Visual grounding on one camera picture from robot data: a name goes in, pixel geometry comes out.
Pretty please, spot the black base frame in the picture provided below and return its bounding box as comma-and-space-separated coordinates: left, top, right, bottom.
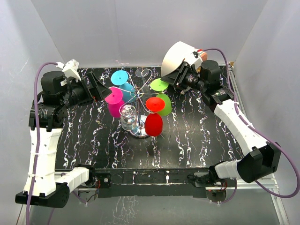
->
79, 168, 235, 198

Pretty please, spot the white cylindrical stool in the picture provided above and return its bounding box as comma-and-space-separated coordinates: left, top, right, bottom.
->
161, 41, 197, 76

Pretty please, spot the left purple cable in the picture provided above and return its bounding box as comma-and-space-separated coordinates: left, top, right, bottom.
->
25, 61, 65, 225

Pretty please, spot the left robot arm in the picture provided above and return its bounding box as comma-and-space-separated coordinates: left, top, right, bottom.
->
15, 71, 112, 208

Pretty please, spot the cyan wine glass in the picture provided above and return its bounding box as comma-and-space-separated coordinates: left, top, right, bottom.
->
111, 70, 136, 103

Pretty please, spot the clear tumbler glass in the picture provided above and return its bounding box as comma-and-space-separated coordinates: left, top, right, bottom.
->
120, 105, 137, 131

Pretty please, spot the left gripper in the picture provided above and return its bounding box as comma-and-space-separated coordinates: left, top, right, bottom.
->
60, 72, 112, 108

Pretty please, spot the red wine glass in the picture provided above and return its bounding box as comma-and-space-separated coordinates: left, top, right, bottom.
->
145, 97, 165, 136

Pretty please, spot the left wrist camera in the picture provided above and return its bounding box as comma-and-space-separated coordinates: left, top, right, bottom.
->
62, 59, 81, 81

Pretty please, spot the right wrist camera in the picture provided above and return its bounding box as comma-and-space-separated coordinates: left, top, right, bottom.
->
184, 49, 207, 69

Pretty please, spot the pink wine glass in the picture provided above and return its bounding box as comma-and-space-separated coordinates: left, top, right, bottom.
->
105, 87, 124, 118

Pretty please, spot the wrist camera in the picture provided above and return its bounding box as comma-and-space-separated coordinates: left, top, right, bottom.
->
184, 49, 207, 69
62, 59, 81, 81

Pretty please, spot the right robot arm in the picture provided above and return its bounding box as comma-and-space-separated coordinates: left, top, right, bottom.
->
161, 60, 281, 186

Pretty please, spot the green wine glass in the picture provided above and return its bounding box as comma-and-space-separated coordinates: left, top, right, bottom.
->
150, 78, 172, 117

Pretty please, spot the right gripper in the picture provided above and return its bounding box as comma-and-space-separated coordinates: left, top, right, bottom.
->
161, 62, 207, 92

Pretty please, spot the clear champagne flute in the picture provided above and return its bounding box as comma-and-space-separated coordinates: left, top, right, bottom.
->
135, 67, 151, 93

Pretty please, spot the chrome wine glass rack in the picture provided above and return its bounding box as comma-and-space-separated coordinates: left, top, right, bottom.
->
119, 69, 156, 139

